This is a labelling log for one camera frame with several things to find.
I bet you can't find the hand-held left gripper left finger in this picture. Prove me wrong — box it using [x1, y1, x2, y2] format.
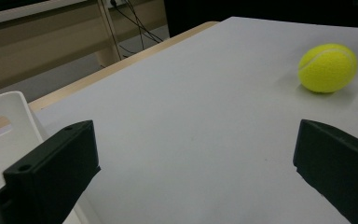
[0, 119, 102, 224]

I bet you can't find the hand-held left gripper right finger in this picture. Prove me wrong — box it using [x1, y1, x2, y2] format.
[293, 119, 358, 224]

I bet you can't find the white plastic bin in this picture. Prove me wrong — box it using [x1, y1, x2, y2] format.
[0, 91, 102, 224]

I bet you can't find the yellow tennis ball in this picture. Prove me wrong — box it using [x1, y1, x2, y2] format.
[297, 43, 358, 94]

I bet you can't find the white table sheet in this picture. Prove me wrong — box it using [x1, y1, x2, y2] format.
[35, 16, 358, 224]

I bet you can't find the black curtain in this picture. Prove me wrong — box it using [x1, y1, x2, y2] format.
[163, 0, 358, 38]

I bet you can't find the black cable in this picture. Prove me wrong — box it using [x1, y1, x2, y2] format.
[107, 0, 129, 60]
[123, 0, 164, 50]

